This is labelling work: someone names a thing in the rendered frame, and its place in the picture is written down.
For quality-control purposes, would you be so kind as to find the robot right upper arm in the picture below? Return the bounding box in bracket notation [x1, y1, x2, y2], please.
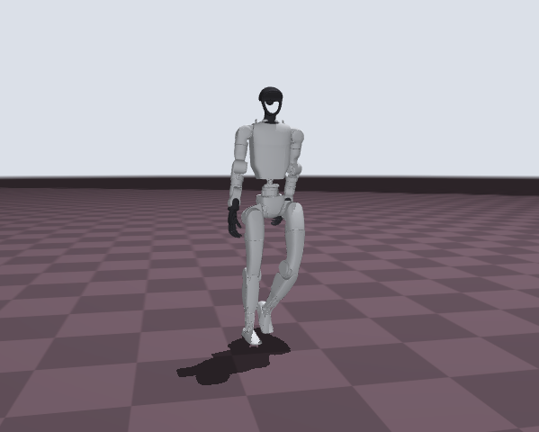
[234, 125, 254, 174]

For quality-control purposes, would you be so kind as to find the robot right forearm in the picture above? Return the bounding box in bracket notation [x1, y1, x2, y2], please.
[228, 160, 244, 207]

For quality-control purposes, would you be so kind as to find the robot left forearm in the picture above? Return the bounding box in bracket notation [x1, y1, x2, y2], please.
[283, 174, 300, 202]

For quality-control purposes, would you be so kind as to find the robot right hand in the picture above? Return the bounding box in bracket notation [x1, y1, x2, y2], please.
[228, 198, 242, 238]

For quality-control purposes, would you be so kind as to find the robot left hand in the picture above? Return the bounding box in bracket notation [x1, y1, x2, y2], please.
[271, 198, 291, 226]

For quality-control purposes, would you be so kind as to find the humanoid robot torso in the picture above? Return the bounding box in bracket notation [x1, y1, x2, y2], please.
[249, 119, 292, 219]

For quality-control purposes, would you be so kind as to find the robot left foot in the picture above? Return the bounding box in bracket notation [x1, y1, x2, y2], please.
[256, 301, 274, 334]

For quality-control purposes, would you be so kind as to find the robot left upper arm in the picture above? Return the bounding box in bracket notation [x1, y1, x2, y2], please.
[286, 126, 304, 176]

